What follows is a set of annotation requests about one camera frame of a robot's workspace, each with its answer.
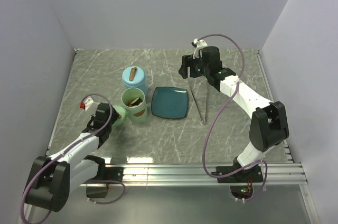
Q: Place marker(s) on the blue cylindrical canister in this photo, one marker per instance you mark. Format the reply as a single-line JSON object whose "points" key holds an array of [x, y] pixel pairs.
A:
{"points": [[140, 84]]}

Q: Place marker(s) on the sushi roll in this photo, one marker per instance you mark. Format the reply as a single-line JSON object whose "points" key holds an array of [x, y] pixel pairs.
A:
{"points": [[136, 102]]}

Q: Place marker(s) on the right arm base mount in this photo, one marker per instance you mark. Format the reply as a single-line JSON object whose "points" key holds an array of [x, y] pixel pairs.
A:
{"points": [[241, 183]]}

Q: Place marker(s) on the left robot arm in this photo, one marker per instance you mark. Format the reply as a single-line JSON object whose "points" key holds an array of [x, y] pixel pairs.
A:
{"points": [[53, 178]]}

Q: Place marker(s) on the metal tongs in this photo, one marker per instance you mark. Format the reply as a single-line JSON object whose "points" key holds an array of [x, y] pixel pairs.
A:
{"points": [[199, 92]]}

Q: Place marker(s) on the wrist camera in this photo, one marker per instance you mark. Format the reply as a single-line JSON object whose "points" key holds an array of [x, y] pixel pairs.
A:
{"points": [[198, 45], [89, 105]]}

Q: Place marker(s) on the blue canister lid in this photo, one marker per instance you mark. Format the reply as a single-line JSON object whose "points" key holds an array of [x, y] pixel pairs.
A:
{"points": [[133, 73]]}

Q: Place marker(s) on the green cylindrical canister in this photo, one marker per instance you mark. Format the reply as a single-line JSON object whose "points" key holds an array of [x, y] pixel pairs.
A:
{"points": [[135, 114]]}

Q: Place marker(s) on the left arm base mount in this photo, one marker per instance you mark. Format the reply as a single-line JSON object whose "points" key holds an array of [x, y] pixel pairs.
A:
{"points": [[98, 188]]}

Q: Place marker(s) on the aluminium rail frame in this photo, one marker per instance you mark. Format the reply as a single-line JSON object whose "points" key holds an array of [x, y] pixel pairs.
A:
{"points": [[165, 169]]}

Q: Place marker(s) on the teal square plate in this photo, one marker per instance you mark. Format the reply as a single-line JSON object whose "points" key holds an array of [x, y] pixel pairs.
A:
{"points": [[170, 103]]}

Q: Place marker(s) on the green canister lid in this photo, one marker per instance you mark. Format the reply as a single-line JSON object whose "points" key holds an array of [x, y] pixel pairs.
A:
{"points": [[121, 115]]}

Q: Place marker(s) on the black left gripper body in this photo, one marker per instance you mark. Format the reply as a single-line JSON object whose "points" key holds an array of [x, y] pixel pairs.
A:
{"points": [[114, 115]]}

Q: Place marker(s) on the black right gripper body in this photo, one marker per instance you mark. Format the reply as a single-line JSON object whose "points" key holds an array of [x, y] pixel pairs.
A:
{"points": [[201, 69]]}

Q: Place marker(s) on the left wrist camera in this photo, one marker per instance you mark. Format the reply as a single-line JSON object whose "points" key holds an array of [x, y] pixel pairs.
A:
{"points": [[89, 105]]}

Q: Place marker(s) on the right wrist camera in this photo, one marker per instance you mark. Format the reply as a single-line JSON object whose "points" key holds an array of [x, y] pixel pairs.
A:
{"points": [[198, 45]]}

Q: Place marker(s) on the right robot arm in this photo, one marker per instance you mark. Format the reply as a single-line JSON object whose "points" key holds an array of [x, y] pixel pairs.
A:
{"points": [[268, 120]]}

